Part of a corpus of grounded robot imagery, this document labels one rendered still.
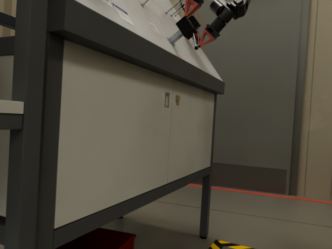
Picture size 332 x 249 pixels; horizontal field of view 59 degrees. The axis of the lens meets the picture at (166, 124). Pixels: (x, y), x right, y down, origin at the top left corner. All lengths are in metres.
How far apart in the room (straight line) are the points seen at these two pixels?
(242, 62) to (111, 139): 2.38
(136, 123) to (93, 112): 0.20
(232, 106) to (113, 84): 2.28
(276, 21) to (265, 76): 0.53
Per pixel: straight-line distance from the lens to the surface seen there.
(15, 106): 0.52
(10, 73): 0.71
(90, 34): 0.66
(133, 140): 0.88
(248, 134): 2.97
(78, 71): 0.69
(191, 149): 1.33
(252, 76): 3.01
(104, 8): 0.76
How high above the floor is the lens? 0.65
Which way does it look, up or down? 1 degrees down
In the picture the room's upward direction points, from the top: 3 degrees clockwise
